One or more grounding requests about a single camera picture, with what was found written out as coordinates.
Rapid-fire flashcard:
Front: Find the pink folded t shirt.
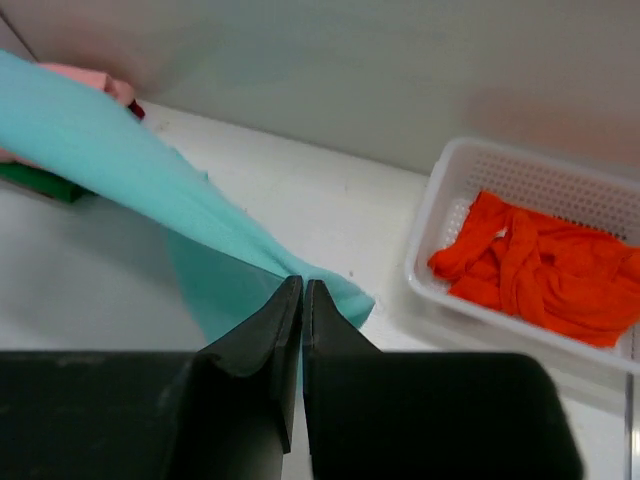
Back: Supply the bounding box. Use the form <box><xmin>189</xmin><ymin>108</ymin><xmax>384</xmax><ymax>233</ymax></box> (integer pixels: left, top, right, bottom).
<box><xmin>38</xmin><ymin>63</ymin><xmax>135</xmax><ymax>107</ymax></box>

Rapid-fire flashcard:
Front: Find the green folded t shirt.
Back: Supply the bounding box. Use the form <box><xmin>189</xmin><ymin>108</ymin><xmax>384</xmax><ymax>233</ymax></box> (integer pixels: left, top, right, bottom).
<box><xmin>1</xmin><ymin>162</ymin><xmax>93</xmax><ymax>204</ymax></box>

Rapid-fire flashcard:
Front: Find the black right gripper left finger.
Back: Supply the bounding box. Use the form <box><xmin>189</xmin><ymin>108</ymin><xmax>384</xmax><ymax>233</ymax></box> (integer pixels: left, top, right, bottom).
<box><xmin>172</xmin><ymin>276</ymin><xmax>303</xmax><ymax>479</ymax></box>

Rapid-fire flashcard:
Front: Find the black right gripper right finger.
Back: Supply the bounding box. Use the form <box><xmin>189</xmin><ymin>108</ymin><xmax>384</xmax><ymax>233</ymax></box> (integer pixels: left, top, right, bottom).
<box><xmin>303</xmin><ymin>281</ymin><xmax>584</xmax><ymax>479</ymax></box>

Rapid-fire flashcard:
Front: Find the teal t shirt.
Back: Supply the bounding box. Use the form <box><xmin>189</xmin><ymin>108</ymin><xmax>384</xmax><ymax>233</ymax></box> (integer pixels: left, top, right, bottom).
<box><xmin>1</xmin><ymin>53</ymin><xmax>374</xmax><ymax>341</ymax></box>

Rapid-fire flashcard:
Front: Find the orange t shirt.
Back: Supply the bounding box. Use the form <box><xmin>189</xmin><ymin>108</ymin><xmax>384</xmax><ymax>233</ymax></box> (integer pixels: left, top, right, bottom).
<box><xmin>426</xmin><ymin>191</ymin><xmax>639</xmax><ymax>348</ymax></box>

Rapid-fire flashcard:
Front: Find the red folded t shirt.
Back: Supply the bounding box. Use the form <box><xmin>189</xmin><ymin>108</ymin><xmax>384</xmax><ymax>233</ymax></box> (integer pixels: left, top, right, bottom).
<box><xmin>127</xmin><ymin>100</ymin><xmax>146</xmax><ymax>121</ymax></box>

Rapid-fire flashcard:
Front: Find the white plastic basket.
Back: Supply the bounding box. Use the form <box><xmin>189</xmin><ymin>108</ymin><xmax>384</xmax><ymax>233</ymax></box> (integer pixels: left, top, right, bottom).
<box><xmin>404</xmin><ymin>137</ymin><xmax>639</xmax><ymax>413</ymax></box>

